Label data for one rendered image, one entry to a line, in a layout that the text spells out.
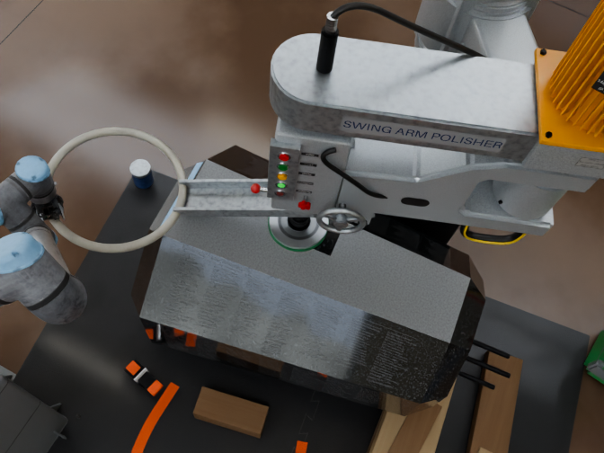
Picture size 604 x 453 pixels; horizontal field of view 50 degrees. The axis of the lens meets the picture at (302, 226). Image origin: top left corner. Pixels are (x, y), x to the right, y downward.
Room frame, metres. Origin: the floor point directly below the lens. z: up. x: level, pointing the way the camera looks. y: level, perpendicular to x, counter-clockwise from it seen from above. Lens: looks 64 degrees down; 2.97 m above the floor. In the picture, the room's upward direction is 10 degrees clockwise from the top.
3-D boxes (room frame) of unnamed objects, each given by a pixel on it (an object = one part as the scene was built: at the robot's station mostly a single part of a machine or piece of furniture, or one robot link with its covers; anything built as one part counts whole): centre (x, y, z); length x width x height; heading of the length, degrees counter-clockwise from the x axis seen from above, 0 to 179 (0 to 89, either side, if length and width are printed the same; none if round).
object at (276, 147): (0.93, 0.08, 1.40); 0.08 x 0.03 x 0.28; 93
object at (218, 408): (0.48, 0.16, 0.07); 0.30 x 0.12 x 0.12; 83
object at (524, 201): (1.07, -0.64, 1.37); 0.19 x 0.19 x 0.20
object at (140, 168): (1.54, 0.84, 0.08); 0.10 x 0.10 x 0.13
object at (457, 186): (1.05, -0.38, 1.33); 0.74 x 0.23 x 0.49; 93
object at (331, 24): (1.04, 0.01, 1.81); 0.04 x 0.04 x 0.17
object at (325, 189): (1.05, -0.07, 1.35); 0.36 x 0.22 x 0.45; 93
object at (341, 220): (0.93, -0.11, 1.22); 0.15 x 0.10 x 0.15; 93
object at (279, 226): (1.04, 0.01, 0.87); 0.21 x 0.21 x 0.01
